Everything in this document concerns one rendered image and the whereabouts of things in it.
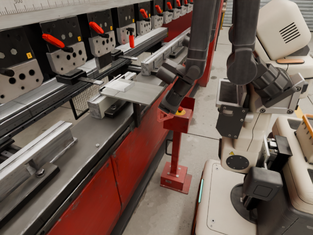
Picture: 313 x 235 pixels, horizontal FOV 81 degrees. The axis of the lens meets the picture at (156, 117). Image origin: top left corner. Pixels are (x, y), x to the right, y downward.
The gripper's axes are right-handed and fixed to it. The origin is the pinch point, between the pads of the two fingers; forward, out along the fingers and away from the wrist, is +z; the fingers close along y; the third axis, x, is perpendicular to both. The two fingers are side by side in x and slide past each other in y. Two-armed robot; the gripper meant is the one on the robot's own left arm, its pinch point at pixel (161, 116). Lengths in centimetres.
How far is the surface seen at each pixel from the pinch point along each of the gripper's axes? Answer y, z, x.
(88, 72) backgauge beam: -32, 28, -50
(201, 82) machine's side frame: -230, 81, 43
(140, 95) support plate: -12.3, 6.1, -12.7
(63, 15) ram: 3.5, -16.7, -44.6
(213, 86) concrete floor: -239, 80, 64
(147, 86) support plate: -21.8, 6.0, -12.5
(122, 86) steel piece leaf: -17.8, 11.5, -23.8
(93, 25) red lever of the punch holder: -4.9, -15.0, -38.6
